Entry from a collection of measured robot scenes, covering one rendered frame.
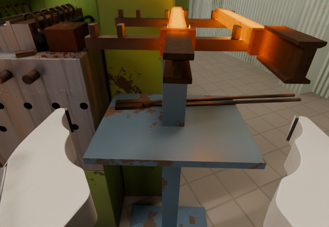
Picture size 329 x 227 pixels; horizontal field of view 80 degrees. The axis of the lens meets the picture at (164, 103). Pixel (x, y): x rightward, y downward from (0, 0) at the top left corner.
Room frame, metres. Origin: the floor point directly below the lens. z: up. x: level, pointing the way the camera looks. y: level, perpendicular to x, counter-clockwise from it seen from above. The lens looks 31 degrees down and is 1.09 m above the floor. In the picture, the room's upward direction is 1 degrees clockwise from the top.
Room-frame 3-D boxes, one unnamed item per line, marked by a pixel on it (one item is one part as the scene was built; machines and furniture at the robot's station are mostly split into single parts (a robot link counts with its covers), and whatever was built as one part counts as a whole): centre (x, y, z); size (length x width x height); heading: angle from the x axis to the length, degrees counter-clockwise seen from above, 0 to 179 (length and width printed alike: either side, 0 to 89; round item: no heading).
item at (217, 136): (0.45, -0.02, 0.75); 0.40 x 0.30 x 0.02; 89
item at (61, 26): (0.64, 0.30, 0.95); 0.12 x 0.09 x 0.07; 1
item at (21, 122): (0.79, 0.42, 0.69); 0.56 x 0.38 x 0.45; 1
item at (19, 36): (0.78, 0.48, 0.96); 0.42 x 0.20 x 0.09; 1
